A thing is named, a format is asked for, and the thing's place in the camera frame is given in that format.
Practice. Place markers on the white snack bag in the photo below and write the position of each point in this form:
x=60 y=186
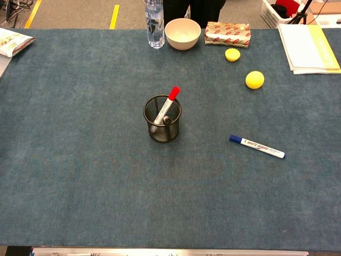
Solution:
x=12 y=41

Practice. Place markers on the black mesh pen holder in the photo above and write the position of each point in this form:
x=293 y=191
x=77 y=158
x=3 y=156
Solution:
x=162 y=130

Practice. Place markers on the white plastic basket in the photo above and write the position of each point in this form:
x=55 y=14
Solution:
x=277 y=14

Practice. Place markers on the red cap whiteboard marker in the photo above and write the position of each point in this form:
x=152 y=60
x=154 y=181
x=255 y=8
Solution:
x=167 y=105

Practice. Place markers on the cream ceramic bowl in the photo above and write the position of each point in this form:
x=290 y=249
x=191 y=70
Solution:
x=182 y=33

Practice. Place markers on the cardboard box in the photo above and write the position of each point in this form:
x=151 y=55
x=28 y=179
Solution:
x=326 y=9

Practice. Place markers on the blue cap whiteboard marker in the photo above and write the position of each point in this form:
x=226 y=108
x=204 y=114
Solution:
x=259 y=147

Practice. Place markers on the black cap marker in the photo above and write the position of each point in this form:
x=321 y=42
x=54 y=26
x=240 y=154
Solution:
x=167 y=120

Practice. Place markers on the yellow ball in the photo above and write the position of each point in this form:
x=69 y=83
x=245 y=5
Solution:
x=255 y=79

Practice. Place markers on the person in black trousers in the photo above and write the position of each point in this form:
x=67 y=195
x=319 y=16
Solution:
x=194 y=9

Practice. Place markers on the red patterned snack package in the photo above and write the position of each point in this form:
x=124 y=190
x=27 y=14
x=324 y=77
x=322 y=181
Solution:
x=227 y=34

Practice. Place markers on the white and yellow paper stack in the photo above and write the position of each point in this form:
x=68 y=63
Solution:
x=306 y=48

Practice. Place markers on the yellow scalloped lid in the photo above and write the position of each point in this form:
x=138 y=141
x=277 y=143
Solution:
x=232 y=55

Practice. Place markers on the black tripod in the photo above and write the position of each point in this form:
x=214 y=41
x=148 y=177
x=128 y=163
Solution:
x=302 y=13

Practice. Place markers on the clear plastic water bottle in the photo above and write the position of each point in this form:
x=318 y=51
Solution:
x=154 y=24

